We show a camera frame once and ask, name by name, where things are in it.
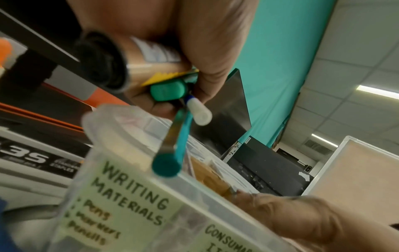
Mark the black monitor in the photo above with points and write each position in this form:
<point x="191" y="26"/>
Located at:
<point x="227" y="110"/>

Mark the black shelf frame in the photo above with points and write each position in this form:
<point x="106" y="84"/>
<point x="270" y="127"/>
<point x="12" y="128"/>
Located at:
<point x="37" y="46"/>

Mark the teal curtain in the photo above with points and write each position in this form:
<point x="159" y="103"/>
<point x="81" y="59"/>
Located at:
<point x="274" y="61"/>

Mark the tan paper pieces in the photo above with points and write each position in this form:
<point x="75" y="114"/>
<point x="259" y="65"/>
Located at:
<point x="212" y="179"/>

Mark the long ceiling light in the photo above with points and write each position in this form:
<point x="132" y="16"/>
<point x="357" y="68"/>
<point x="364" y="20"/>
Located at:
<point x="324" y="139"/>
<point x="378" y="91"/>

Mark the black cap bronze marker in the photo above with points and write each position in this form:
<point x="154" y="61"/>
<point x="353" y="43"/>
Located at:
<point x="124" y="64"/>

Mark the ceiling air vent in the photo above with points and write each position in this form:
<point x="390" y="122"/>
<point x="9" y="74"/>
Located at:
<point x="318" y="146"/>

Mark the yellow pencil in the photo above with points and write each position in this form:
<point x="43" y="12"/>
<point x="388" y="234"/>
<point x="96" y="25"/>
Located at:
<point x="168" y="76"/>

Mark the beige partition board white frame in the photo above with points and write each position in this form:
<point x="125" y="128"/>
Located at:
<point x="358" y="177"/>

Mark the green cap highlighter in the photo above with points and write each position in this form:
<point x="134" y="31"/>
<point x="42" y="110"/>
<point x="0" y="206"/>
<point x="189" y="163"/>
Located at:
<point x="168" y="89"/>

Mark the clear cup with green label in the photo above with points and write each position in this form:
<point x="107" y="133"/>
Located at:
<point x="118" y="196"/>

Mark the teal pen with metal clip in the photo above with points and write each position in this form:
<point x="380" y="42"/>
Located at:
<point x="174" y="145"/>

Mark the person's right hand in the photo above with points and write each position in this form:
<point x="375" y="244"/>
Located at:
<point x="311" y="221"/>

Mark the white cap blue pen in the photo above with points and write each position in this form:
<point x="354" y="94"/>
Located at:
<point x="199" y="112"/>

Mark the black orange staples box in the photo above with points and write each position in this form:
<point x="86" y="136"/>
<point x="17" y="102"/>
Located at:
<point x="34" y="147"/>

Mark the clear plastic bin pale label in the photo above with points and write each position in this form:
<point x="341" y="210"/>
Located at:
<point x="218" y="226"/>

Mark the person's left hand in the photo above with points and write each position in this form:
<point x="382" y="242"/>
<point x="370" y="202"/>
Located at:
<point x="215" y="37"/>

